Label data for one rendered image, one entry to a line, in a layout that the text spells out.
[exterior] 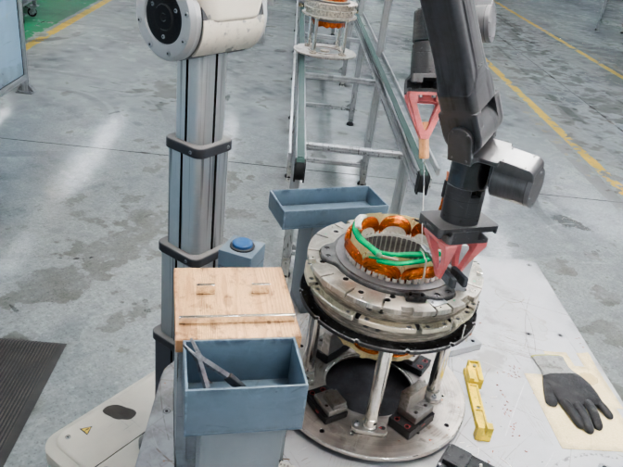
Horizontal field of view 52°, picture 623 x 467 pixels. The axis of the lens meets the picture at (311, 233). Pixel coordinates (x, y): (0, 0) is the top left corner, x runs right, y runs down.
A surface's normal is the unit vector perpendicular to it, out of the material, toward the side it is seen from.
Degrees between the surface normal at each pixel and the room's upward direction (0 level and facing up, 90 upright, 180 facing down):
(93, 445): 0
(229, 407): 90
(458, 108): 110
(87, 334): 0
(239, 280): 0
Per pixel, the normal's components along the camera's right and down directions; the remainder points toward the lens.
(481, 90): 0.74, 0.15
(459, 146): -0.59, 0.61
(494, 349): 0.11, -0.87
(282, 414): 0.20, 0.49
